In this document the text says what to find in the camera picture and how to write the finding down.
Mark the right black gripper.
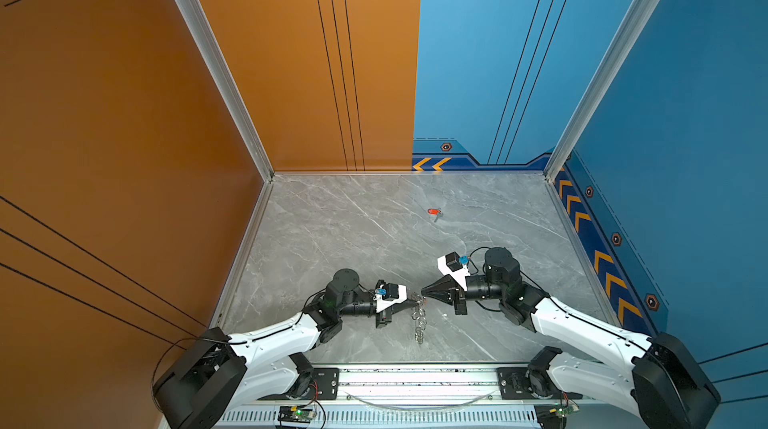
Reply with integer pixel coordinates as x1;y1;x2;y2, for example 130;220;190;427
422;276;507;318

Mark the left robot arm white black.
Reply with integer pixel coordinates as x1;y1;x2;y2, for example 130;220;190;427
151;269;420;428

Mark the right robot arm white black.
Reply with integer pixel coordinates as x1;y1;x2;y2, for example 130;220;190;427
421;247;721;428

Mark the red tag with grey key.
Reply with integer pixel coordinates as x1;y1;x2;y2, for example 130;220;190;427
427;208;443;222

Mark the left green circuit board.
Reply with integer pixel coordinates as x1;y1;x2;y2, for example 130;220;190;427
276;406;317;428

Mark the green circuit board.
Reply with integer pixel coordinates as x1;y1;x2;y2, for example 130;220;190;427
534;402;580;429
276;406;317;428

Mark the right green circuit board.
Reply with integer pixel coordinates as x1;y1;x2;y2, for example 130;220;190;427
534;402;580;429

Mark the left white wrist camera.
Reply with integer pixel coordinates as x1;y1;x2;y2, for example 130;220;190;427
373;283;408;314

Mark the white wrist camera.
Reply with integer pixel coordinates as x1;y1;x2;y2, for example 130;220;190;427
373;283;408;314
437;252;469;276

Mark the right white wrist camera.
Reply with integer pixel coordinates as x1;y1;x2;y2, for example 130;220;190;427
437;252;469;276

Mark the aluminium front rail frame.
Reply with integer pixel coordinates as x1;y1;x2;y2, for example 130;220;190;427
211;363;612;428

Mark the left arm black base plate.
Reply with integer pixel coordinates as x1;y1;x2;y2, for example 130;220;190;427
262;367;340;402

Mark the clear cable on rail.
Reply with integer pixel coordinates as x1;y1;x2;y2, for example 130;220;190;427
347;392;490;412

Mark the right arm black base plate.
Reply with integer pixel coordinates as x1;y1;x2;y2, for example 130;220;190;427
496;366;562;400

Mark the right corner aluminium post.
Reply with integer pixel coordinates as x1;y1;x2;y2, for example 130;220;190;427
543;0;661;183

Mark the corner aluminium post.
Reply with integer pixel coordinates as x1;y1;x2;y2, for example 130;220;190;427
174;0;274;183
543;0;661;183

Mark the left corner aluminium post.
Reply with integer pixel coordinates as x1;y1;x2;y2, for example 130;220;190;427
174;0;274;183

